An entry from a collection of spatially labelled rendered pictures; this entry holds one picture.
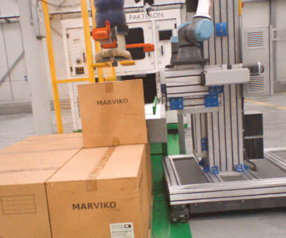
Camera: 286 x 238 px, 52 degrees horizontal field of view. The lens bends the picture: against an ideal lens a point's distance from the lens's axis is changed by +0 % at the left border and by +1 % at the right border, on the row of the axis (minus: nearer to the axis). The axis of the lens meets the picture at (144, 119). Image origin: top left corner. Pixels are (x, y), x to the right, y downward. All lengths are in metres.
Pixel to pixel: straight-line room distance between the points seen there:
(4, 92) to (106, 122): 10.73
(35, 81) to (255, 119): 2.27
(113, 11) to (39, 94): 1.63
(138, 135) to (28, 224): 0.80
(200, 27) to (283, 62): 10.73
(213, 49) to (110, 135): 0.93
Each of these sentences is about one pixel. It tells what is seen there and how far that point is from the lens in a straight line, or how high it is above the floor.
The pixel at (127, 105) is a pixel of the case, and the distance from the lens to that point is 1.81.
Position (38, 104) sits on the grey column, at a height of 0.75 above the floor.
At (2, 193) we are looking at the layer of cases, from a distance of 1.46.
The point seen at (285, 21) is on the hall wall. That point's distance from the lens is 12.61.
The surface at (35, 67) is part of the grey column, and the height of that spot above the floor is 1.16.
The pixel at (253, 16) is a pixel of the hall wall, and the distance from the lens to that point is 12.19.
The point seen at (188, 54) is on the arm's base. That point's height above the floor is 1.07.
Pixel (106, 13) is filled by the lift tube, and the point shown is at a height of 1.39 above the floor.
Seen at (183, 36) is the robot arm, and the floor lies 1.19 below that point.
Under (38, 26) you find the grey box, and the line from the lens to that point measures 3.38.
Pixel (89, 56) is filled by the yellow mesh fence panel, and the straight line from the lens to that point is 3.28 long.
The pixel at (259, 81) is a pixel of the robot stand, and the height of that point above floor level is 0.87.
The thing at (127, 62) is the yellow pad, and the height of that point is 1.06.
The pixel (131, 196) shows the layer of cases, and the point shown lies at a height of 0.46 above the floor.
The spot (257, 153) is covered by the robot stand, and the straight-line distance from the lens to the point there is 2.39.
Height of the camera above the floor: 0.95
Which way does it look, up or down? 8 degrees down
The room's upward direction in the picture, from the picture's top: 5 degrees counter-clockwise
